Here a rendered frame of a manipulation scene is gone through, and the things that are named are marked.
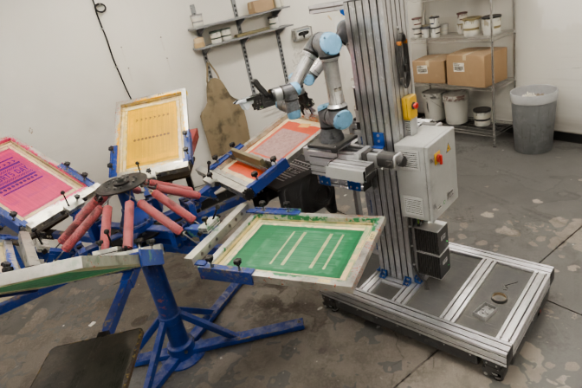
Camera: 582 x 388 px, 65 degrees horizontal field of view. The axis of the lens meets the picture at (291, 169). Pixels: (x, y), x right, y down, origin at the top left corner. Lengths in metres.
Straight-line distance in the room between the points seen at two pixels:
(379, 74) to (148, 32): 2.86
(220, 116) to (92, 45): 1.47
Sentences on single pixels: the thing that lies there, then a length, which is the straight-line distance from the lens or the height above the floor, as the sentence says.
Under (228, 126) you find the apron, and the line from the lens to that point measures 5.21.
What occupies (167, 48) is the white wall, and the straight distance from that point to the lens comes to 4.95.
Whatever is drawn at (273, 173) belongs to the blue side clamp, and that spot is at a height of 1.10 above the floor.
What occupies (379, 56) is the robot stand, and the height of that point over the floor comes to 1.72.
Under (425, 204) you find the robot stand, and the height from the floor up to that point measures 0.87.
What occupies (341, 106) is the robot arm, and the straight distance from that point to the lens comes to 2.57.
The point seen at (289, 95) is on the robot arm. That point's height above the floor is 1.64.
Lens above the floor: 2.18
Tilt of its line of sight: 22 degrees down
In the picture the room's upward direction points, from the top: 12 degrees counter-clockwise
